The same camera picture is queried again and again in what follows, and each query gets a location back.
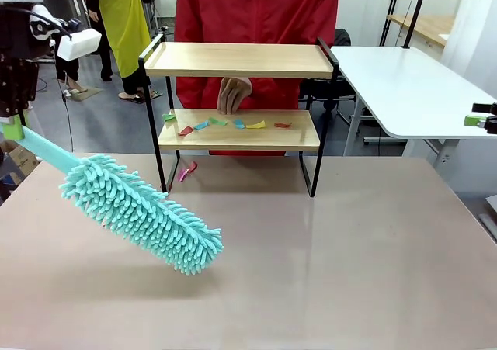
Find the black office chair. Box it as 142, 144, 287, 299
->
306, 27, 360, 128

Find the thick black stand pole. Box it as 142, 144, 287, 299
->
402, 0, 430, 50

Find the brown floor mat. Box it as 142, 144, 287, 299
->
68, 85, 104, 102

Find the wooden background desk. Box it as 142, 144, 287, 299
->
387, 14, 456, 49

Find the two-tier wooden shelf black frame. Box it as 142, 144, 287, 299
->
137, 33, 341, 198

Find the person in black clothes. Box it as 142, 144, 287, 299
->
71, 0, 114, 82

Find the large white side table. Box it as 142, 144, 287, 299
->
328, 46, 497, 168

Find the thin black floor cable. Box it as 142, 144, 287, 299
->
57, 70, 75, 153

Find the person in yellow apron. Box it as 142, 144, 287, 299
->
97, 0, 163, 105

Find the red-jacket person's right hand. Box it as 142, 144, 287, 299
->
216, 77, 253, 115

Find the person in grey jacket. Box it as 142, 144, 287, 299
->
38, 0, 89, 95

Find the teal chenille duster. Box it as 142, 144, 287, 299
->
21, 124, 225, 276

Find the person in red jacket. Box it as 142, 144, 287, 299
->
173, 0, 342, 157

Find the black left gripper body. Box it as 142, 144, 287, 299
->
0, 2, 40, 110

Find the thin black tripod stand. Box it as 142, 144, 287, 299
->
379, 0, 405, 47

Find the cardboard box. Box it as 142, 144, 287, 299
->
0, 140, 40, 188

